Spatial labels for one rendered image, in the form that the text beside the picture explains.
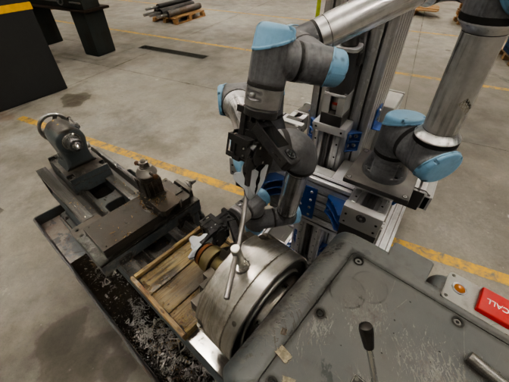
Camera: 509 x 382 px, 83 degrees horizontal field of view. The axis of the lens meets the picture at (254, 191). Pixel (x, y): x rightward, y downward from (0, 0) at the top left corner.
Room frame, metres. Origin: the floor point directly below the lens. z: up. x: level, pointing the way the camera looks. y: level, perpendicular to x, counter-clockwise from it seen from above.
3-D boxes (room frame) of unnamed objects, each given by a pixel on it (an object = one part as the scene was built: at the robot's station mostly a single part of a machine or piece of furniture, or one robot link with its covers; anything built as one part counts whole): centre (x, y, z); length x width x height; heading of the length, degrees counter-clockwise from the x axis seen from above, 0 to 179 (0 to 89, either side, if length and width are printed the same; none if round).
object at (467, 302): (0.27, -0.46, 1.23); 0.13 x 0.08 x 0.05; 49
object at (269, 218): (0.74, -0.01, 0.98); 0.11 x 0.08 x 0.11; 102
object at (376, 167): (0.81, -0.47, 1.21); 0.15 x 0.15 x 0.10
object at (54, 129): (1.18, 0.91, 1.01); 0.30 x 0.20 x 0.29; 49
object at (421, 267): (0.37, -0.35, 1.24); 0.09 x 0.08 x 0.03; 49
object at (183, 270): (0.57, 0.21, 0.89); 0.36 x 0.30 x 0.04; 139
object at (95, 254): (0.83, 0.50, 0.90); 0.47 x 0.30 x 0.06; 139
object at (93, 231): (0.81, 0.46, 0.95); 0.43 x 0.17 x 0.05; 139
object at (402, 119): (0.80, -0.47, 1.33); 0.13 x 0.12 x 0.14; 13
